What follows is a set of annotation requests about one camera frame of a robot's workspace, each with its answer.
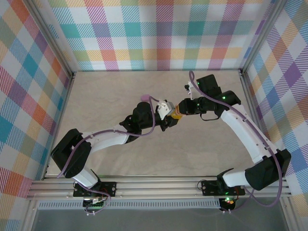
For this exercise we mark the purple earbud charging case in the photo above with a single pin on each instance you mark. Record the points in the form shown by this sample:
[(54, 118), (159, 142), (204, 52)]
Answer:
[(144, 97)]

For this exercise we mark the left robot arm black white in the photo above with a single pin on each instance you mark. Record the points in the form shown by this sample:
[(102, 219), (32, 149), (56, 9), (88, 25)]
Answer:
[(69, 154)]

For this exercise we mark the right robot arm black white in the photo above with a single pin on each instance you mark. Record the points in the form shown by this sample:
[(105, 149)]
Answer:
[(240, 130)]

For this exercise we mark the right controller circuit board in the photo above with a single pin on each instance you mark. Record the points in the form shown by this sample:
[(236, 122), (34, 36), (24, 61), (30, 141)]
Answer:
[(228, 203)]

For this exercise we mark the controller circuit board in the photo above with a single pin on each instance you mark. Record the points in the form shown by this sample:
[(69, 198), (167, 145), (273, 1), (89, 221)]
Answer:
[(228, 203), (95, 204)]

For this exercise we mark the left controller circuit board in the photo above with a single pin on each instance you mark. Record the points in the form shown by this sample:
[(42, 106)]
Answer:
[(95, 204)]

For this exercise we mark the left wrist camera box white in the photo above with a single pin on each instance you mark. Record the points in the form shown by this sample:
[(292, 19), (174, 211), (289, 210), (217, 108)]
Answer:
[(164, 108)]

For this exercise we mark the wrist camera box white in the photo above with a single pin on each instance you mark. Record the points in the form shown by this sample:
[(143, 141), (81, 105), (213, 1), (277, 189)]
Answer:
[(164, 108), (190, 89)]

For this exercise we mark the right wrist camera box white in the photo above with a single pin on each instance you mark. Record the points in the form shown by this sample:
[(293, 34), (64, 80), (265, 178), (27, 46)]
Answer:
[(190, 89)]

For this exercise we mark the aluminium table side rail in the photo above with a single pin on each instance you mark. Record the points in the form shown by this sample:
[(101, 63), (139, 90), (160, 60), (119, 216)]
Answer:
[(65, 106), (250, 101)]

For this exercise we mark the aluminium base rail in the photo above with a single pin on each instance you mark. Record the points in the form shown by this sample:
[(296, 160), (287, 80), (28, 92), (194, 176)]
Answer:
[(156, 187)]

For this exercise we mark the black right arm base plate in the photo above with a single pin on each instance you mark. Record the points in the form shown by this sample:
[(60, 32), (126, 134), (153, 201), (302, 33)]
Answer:
[(209, 187)]

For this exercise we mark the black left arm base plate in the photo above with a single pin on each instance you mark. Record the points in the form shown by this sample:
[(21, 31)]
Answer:
[(108, 188)]

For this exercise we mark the aluminium frame post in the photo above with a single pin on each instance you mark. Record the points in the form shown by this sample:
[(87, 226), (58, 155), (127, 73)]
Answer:
[(263, 36), (48, 36)]

